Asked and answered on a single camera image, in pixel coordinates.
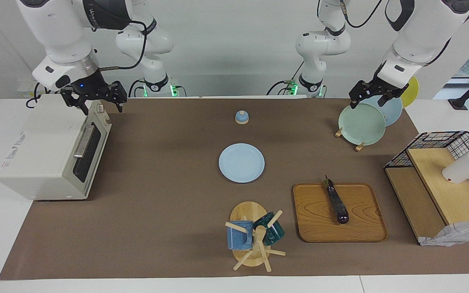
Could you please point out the brown table mat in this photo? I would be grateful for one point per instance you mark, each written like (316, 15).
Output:
(157, 203)

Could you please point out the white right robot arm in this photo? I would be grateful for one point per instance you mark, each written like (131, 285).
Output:
(59, 36)

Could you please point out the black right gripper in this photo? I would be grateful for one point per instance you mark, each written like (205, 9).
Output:
(92, 87)

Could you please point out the dark green mug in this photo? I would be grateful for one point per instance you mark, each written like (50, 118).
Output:
(273, 234)

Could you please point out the purple eggplant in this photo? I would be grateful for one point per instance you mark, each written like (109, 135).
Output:
(336, 199)

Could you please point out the wooden plate rack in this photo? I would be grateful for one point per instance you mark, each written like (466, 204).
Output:
(359, 147)

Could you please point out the white plastic cup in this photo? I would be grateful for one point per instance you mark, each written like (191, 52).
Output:
(462, 169)

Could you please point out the white grid patterned cloth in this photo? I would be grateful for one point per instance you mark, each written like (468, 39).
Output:
(454, 234)

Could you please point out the pale green plate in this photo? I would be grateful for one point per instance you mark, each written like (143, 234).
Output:
(360, 124)

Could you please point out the wooden stepped shelf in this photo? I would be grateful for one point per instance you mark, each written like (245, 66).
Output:
(446, 195)

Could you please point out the blue mug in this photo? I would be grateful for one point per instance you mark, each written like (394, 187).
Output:
(238, 238)

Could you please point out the wooden serving tray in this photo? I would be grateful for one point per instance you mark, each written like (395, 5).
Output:
(320, 219)

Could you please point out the yellow plate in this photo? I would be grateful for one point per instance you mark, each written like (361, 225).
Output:
(411, 91)

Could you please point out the glass oven door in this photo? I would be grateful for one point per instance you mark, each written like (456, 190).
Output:
(90, 146)

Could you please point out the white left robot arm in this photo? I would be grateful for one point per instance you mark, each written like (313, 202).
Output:
(421, 28)

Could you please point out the racked light blue plate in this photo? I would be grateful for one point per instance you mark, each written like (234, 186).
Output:
(393, 112)

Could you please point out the cream toaster oven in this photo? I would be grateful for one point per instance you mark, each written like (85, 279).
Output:
(39, 146)

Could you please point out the wooden mug tree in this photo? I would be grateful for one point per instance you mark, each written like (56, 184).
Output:
(246, 211)

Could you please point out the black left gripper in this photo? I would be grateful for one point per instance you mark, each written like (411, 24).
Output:
(381, 89)

